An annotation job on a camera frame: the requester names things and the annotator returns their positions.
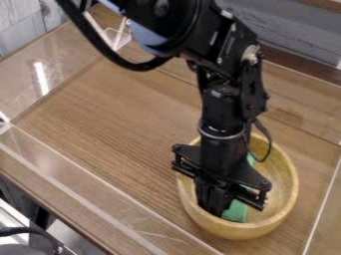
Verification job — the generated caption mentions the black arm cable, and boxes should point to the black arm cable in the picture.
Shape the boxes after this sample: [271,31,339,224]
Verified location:
[55,0,174,73]

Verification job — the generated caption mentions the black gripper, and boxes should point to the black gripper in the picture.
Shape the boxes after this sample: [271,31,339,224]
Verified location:
[171,135,271,217]

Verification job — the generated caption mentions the brown wooden bowl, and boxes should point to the brown wooden bowl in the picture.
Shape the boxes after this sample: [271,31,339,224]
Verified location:
[175,143,299,240]

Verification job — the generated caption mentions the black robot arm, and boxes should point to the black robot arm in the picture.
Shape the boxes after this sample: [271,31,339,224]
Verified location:
[97,0,271,216]

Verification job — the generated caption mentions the green rectangular block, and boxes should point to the green rectangular block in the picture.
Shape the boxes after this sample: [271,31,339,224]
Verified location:
[219,151,258,223]

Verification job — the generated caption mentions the black cable on floor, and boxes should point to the black cable on floor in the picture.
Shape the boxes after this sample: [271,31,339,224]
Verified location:
[0,226,65,255]

